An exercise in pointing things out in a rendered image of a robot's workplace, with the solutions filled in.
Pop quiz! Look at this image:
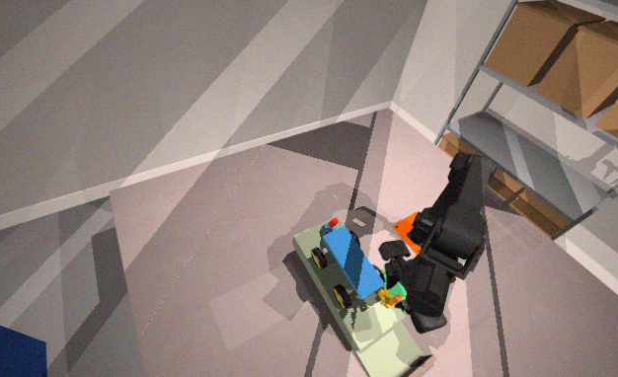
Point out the red-headed metal pin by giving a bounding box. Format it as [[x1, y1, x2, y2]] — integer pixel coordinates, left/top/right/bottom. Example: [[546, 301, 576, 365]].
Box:
[[328, 217, 339, 229]]

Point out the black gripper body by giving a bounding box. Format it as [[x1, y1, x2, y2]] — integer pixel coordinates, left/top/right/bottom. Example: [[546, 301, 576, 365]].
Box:
[[378, 240, 447, 335]]

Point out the green tray floor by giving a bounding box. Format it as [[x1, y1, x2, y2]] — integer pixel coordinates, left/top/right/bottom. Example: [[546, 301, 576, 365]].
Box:
[[384, 280, 407, 300]]

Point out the yellow block with orange post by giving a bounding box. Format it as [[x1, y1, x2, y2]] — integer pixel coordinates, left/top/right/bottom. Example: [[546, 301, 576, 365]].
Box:
[[376, 286, 403, 308]]

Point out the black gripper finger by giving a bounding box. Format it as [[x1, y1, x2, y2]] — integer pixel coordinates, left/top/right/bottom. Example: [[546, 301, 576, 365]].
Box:
[[394, 299, 413, 315], [385, 264, 400, 289]]

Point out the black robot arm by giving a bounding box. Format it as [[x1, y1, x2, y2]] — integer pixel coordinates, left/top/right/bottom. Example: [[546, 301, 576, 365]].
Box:
[[406, 151, 498, 317]]

